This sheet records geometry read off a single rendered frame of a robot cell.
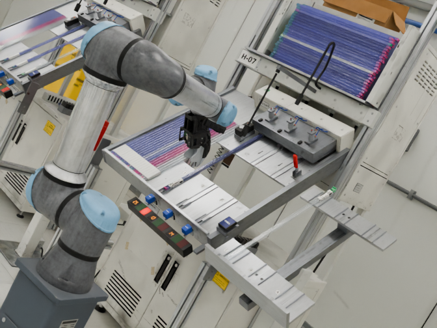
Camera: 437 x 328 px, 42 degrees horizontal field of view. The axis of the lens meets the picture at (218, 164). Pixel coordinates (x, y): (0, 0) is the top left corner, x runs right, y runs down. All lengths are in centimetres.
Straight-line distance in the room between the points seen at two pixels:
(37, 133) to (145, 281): 122
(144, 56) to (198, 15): 210
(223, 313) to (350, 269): 168
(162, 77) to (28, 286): 62
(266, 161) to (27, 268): 107
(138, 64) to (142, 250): 133
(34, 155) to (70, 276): 188
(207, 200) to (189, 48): 157
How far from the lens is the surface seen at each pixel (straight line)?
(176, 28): 338
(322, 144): 224
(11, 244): 303
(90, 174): 243
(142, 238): 258
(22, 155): 342
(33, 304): 154
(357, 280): 379
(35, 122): 340
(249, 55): 266
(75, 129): 149
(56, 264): 151
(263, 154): 228
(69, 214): 149
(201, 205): 206
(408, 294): 367
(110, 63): 142
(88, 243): 148
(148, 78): 138
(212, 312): 229
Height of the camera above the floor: 118
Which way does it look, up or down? 7 degrees down
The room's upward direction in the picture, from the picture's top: 29 degrees clockwise
